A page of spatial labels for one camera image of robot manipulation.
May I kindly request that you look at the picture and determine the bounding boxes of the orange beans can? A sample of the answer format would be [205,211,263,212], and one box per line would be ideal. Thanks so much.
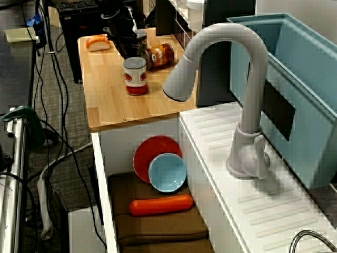
[143,43,175,71]

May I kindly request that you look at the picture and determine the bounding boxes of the white tomato can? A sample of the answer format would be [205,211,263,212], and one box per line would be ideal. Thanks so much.
[122,57,149,96]

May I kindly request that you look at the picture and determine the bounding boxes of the yellow paper note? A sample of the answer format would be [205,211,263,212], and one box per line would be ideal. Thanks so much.
[4,27,37,43]

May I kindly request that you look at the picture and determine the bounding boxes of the brown folded cloth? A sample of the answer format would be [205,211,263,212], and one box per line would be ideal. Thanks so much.
[107,172,215,253]

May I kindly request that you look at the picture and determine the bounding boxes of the aluminium frame rail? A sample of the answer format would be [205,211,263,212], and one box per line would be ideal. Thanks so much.
[0,106,30,253]

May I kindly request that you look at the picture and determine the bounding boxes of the red plate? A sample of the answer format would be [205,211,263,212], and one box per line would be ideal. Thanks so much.
[133,135,183,184]

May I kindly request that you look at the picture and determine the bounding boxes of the green clamp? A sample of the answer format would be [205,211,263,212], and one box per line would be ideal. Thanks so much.
[2,105,47,148]

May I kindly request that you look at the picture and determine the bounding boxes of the steel cooking pot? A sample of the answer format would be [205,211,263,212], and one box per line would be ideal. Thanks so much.
[289,229,337,253]

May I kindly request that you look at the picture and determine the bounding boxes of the white toy sink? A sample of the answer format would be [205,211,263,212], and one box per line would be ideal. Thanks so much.
[91,101,337,253]

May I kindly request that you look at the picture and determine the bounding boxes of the light blue bowl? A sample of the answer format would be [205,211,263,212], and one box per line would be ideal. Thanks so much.
[148,153,187,193]

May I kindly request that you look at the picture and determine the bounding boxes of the white power strip with cord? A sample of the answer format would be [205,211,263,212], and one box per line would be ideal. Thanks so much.
[36,142,93,240]

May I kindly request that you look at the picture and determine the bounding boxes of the light grey box unit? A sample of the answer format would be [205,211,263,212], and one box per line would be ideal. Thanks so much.
[67,205,106,253]

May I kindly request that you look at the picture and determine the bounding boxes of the plain jar with white lid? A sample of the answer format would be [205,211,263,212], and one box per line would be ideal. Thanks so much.
[185,0,207,31]

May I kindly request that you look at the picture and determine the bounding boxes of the black computer tower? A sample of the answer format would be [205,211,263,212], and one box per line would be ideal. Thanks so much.
[57,0,106,84]

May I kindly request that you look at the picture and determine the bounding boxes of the grey toy faucet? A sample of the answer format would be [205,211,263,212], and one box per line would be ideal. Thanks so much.
[162,23,272,180]

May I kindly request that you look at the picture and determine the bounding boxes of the orange salmon sushi toy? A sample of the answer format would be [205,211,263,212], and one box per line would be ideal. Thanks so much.
[85,33,111,52]

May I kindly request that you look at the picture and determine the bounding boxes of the orange toy sausage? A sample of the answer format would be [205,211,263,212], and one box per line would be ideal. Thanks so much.
[128,194,194,217]

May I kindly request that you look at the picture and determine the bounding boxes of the teal plastic bin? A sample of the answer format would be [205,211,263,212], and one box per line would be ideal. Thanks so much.
[226,13,337,190]

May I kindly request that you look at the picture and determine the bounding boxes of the green peas can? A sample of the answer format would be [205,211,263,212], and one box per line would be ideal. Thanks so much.
[133,29,148,57]

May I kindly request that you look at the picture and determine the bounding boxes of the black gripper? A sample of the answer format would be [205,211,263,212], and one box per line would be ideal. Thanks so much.
[104,15,145,61]

